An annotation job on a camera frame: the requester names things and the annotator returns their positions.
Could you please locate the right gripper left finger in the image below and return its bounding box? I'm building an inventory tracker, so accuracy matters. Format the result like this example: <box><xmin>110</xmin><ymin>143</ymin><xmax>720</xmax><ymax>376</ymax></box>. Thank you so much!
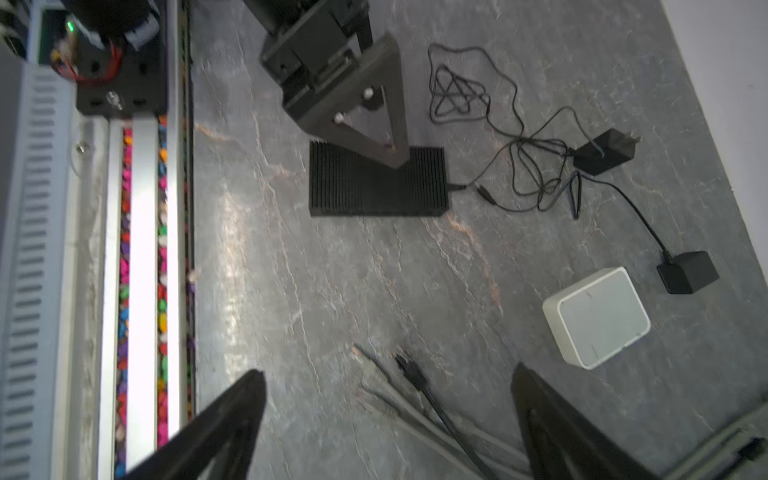
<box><xmin>126</xmin><ymin>369</ymin><xmax>267</xmax><ymax>479</ymax></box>

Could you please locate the black cube power adapter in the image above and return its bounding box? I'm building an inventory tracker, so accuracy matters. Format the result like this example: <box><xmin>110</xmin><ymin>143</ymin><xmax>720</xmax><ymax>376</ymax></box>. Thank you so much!
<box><xmin>657</xmin><ymin>251</ymin><xmax>719</xmax><ymax>295</ymax></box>

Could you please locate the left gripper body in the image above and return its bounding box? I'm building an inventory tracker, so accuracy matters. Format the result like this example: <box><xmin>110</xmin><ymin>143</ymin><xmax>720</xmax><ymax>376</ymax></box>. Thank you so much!
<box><xmin>245</xmin><ymin>0</ymin><xmax>372</xmax><ymax>120</ymax></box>

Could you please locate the white router box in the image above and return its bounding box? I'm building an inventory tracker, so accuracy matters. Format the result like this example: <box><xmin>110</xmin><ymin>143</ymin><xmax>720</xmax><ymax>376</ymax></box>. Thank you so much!
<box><xmin>542</xmin><ymin>267</ymin><xmax>651</xmax><ymax>370</ymax></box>

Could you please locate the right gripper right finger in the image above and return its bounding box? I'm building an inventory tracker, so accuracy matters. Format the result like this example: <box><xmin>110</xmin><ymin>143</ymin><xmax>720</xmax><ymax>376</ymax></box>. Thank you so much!
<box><xmin>511</xmin><ymin>363</ymin><xmax>658</xmax><ymax>479</ymax></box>

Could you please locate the black power adapter with prongs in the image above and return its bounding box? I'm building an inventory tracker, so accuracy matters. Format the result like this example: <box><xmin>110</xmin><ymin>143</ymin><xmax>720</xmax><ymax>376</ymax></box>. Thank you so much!
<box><xmin>573</xmin><ymin>128</ymin><xmax>640</xmax><ymax>176</ymax></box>

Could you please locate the thin black adapter cable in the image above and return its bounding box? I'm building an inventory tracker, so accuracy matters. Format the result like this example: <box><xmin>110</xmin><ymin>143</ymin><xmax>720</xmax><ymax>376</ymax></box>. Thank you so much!
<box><xmin>427</xmin><ymin>43</ymin><xmax>673</xmax><ymax>262</ymax></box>

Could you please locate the black network switch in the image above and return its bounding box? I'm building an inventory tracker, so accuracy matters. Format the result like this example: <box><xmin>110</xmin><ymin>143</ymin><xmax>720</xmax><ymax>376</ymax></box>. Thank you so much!
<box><xmin>308</xmin><ymin>141</ymin><xmax>449</xmax><ymax>217</ymax></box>

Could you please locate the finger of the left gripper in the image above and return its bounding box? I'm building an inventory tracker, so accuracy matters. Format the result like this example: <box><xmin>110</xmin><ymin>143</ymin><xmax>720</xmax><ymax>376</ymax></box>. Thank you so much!
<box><xmin>296</xmin><ymin>33</ymin><xmax>410</xmax><ymax>169</ymax></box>

